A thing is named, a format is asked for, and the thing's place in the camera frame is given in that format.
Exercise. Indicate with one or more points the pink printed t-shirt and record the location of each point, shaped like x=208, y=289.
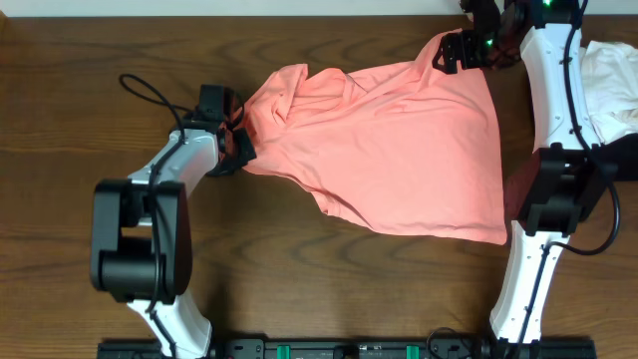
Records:
x=402, y=149

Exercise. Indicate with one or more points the black fabric container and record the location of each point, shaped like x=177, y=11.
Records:
x=624, y=154

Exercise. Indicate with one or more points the white crumpled cloth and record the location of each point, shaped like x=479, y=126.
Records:
x=609, y=77

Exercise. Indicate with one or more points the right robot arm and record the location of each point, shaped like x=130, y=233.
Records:
x=561, y=183

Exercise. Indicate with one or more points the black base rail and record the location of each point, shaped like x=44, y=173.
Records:
x=442, y=347

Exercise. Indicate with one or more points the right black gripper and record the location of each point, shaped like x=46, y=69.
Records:
x=466, y=40

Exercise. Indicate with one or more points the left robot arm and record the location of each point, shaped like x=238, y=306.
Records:
x=141, y=250

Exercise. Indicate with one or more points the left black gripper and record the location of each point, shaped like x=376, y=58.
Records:
x=240, y=137

